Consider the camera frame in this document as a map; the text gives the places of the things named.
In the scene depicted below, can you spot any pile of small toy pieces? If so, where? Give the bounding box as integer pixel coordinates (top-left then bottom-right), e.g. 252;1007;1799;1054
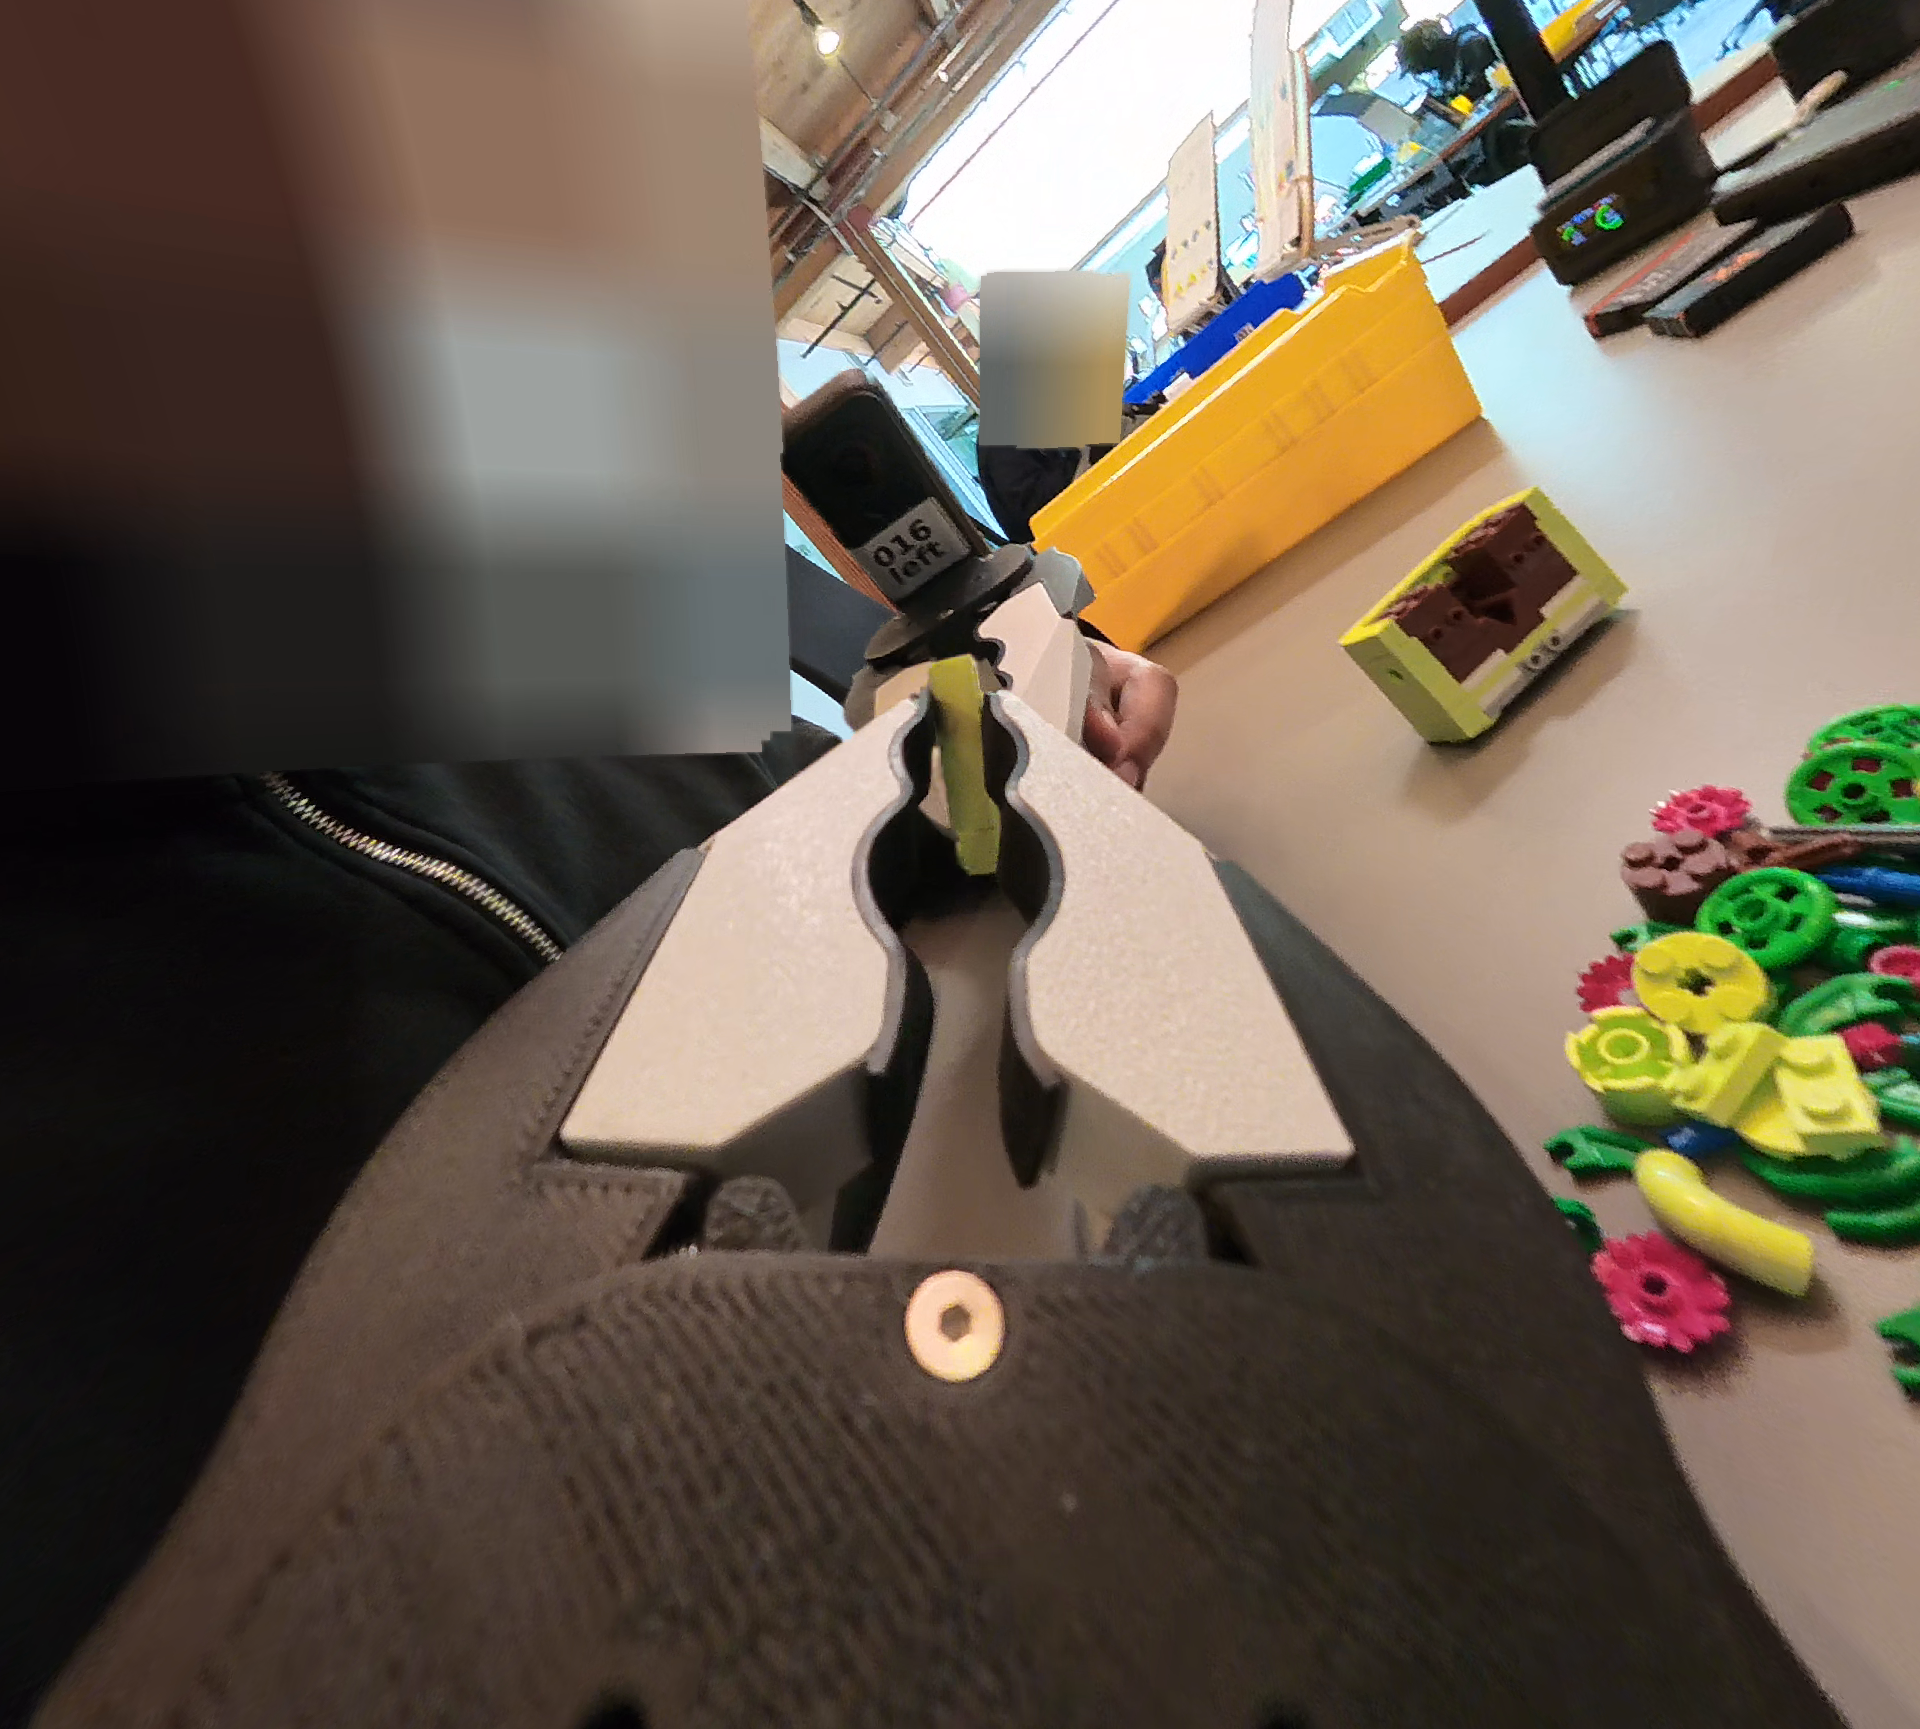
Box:
1542;701;1920;1404

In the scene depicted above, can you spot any person's black jacket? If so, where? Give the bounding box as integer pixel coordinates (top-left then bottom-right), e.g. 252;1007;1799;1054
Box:
0;721;847;1709

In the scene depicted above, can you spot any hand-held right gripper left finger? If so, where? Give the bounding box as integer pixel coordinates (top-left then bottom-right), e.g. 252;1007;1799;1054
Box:
557;690;942;1220

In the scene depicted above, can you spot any yellow plastic bin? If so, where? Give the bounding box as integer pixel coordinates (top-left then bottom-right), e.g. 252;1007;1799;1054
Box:
1027;235;1486;655

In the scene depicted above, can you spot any black power brick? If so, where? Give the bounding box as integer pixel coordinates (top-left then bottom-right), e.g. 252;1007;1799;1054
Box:
1708;75;1920;229

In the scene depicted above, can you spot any tan tilted board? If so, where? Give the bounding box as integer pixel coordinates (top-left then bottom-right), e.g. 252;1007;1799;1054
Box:
1161;111;1223;314
1245;0;1325;285

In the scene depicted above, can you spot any black charger with display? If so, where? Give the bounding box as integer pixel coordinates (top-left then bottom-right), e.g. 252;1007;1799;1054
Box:
1529;34;1722;289

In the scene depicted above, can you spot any lime toy brick pot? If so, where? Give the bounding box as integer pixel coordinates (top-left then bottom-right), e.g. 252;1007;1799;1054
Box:
1339;485;1632;744

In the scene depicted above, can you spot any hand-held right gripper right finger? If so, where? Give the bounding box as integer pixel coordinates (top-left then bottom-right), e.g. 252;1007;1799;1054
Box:
983;689;1362;1220

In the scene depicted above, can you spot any person's left hand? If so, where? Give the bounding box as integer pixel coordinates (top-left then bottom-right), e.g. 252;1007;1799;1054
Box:
1076;647;1183;795

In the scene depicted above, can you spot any small black battery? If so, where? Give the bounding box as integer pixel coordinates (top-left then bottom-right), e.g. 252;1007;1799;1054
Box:
1581;215;1766;341
1640;201;1860;341

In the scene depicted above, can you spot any lime and brown toy panel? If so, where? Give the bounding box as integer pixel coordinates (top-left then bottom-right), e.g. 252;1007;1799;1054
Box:
925;652;1007;881

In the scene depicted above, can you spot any blue plastic bin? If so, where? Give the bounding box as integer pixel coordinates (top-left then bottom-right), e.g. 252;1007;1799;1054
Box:
1123;271;1310;414

